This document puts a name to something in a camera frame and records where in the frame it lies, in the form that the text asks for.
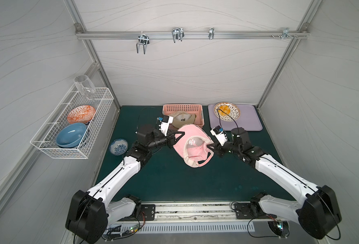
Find beige baseball cap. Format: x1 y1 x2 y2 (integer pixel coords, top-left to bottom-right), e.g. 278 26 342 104
169 111 196 129

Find pink baseball cap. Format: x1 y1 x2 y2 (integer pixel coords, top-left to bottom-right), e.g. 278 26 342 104
173 124 214 168

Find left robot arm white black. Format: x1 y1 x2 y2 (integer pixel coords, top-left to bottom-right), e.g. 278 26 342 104
65 125 185 244

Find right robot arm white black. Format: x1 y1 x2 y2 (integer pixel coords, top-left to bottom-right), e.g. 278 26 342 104
208 126 342 240

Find lilac plastic tray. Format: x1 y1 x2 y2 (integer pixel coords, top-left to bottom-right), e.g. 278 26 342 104
208 104 263 132

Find pink perforated plastic basket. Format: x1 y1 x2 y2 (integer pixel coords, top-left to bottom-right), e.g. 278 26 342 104
162 104 205 129

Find blue white patterned small bowl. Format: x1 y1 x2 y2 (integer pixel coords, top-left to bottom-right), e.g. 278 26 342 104
108 138 128 156

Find white speckled plate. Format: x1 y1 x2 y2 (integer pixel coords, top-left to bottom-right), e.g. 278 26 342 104
213 102 240 122

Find yellow bread roll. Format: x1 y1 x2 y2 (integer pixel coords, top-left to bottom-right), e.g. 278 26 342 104
218 104 231 116

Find green table mat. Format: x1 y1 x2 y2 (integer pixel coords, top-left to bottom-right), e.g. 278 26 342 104
96 106 294 202

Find orange patterned bowl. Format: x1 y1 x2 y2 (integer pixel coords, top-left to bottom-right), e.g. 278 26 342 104
67 105 96 124

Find blue ceramic bowl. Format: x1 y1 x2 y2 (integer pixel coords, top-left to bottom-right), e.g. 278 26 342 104
55 123 87 148

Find clear drinking glass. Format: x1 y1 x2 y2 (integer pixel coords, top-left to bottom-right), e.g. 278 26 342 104
74 75 96 100

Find metal double hook left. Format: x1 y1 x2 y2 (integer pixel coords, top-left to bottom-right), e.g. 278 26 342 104
136 34 150 54

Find metal double hook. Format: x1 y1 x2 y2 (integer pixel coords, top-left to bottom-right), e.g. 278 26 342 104
171 27 185 43
136 34 150 54

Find metal double hook middle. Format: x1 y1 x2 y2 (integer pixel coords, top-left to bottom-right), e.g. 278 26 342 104
171 27 185 43

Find metal single hook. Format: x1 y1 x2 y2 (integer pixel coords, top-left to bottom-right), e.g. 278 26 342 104
209 27 215 40

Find metal hook right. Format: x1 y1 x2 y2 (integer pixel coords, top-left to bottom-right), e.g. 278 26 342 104
271 28 298 40

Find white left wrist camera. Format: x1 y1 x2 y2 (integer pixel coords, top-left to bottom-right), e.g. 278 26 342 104
157 115 173 136

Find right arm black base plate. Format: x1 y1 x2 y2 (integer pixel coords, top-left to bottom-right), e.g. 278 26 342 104
230 202 277 220

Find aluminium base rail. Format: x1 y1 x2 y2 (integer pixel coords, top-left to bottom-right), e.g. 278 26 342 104
106 200 302 226

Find white wire wall basket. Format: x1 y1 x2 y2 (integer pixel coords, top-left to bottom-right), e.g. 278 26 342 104
30 86 113 159

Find aluminium top rail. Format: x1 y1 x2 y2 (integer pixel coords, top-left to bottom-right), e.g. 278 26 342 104
76 30 310 41

